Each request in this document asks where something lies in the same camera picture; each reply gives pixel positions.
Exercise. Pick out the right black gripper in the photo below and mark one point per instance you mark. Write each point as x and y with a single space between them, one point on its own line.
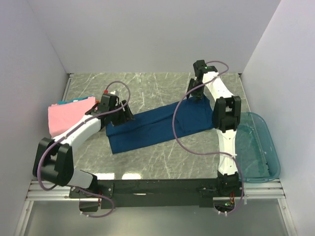
197 95

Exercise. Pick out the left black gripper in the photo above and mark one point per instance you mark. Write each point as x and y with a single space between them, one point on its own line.
126 115

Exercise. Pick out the blue t shirt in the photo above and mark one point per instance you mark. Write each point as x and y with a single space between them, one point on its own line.
155 126

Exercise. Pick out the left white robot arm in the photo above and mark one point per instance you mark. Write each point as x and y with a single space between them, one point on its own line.
54 157

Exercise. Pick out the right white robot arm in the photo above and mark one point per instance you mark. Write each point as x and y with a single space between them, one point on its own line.
226 117

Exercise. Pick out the folded teal t shirt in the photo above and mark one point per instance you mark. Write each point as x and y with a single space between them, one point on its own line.
73 100

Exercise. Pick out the folded pink t shirt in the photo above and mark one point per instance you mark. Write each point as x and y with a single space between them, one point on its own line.
63 117

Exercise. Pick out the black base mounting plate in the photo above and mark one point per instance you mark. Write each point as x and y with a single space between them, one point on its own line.
161 192

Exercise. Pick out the teal plastic bin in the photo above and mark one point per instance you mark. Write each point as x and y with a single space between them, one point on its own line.
256 153

